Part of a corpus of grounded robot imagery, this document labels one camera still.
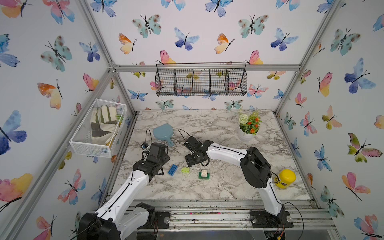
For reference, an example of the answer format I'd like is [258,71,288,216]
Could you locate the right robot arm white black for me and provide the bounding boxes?
[184,137,285,218]

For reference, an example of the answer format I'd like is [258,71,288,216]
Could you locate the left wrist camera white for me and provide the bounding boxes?
[141,142,150,151]

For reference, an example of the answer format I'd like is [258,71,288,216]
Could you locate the black wire wall basket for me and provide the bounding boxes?
[154,62,248,97]

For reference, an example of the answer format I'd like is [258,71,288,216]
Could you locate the yellow cup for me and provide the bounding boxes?
[275,169,297,189]

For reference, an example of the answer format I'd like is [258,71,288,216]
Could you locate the light blue dustpan scoop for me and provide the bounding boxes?
[154,124,174,147]

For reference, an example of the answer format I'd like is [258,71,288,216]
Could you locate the green long lego brick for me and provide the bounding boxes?
[199,172,210,180]

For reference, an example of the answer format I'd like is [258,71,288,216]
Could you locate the blue long lego brick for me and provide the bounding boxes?
[168,164,178,177]

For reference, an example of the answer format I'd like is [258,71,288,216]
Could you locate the white wire wall basket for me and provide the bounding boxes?
[70,99,127,158]

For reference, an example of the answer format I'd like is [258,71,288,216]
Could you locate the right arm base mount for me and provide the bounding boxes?
[250,209,294,228]

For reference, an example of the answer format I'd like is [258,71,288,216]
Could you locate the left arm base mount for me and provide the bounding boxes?
[134,203,171,230]

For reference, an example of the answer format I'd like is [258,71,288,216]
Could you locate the white pot with flowers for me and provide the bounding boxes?
[238,111,263,143]

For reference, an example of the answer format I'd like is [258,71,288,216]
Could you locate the lime green lego brick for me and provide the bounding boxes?
[181,167,190,175]

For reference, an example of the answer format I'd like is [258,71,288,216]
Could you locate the work glove white grey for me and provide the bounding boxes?
[90,105,118,146]

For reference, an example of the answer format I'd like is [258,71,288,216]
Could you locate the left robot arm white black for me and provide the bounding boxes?
[72,143,170,240]

